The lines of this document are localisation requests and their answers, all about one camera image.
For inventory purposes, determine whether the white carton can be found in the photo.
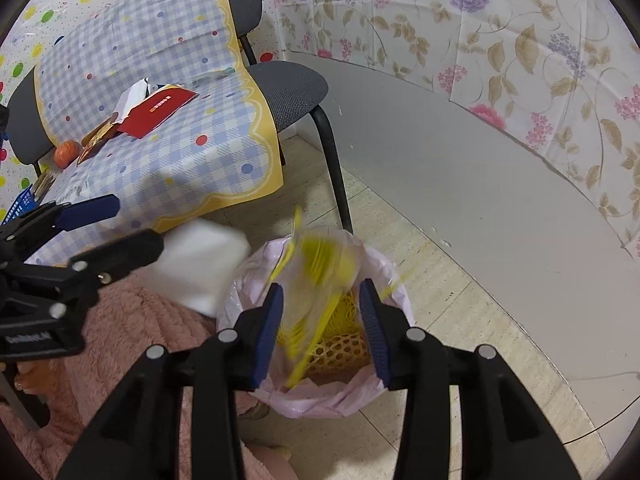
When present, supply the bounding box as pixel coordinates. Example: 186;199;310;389
112;77;166;122

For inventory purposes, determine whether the brown snack packet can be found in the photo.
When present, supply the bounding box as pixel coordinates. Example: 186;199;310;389
77;117;122;163

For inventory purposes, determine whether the white tissue paper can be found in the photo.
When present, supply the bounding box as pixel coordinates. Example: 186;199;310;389
161;217;251;318

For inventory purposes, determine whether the yellow foam fruit net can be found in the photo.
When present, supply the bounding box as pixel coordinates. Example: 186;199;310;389
306;331;365;372

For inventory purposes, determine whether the orange fruit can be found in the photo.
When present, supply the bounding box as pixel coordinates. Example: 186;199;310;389
55;141;81;168

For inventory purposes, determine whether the red envelope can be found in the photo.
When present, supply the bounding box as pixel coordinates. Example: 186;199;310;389
117;89;200;139

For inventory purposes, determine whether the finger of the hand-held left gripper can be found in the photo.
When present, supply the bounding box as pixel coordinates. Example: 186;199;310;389
0;229;165;320
0;195;121;261

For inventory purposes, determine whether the floral wall cloth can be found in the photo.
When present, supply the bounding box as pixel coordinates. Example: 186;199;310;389
260;0;640;261

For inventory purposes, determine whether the waste bin with pink bag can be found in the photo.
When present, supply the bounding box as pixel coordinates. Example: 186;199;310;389
216;230;416;420

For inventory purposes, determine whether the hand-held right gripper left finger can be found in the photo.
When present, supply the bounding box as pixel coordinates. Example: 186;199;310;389
57;282;285;480

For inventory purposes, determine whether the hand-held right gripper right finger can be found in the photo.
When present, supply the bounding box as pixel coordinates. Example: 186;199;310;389
359;278;583;480

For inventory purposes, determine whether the blue packet at left edge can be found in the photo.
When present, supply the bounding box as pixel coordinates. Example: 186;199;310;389
0;185;43;226

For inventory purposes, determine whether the pink fluffy rug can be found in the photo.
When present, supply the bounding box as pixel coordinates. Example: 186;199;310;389
0;275;301;480

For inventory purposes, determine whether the blue checkered cloth yellow border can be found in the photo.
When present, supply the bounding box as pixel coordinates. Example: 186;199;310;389
25;0;285;267

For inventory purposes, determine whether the yellow mesh plastic bag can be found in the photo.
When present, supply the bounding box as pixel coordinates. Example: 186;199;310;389
270;205;401;391

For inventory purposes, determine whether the person's left hand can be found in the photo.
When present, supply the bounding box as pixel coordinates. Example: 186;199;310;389
12;362;58;396

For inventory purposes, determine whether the grey chair with black legs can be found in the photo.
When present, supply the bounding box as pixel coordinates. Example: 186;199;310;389
220;0;356;236
7;67;56;177

